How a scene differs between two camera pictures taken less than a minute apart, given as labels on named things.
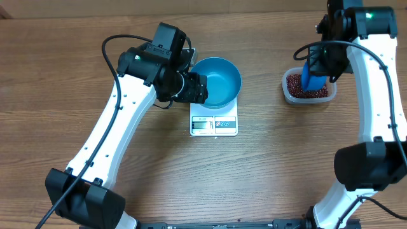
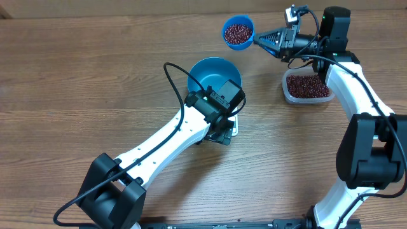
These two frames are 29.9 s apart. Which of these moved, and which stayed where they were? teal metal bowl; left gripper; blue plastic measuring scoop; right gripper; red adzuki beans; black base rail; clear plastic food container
Moved: right gripper; left gripper; blue plastic measuring scoop
Stayed: red adzuki beans; clear plastic food container; black base rail; teal metal bowl
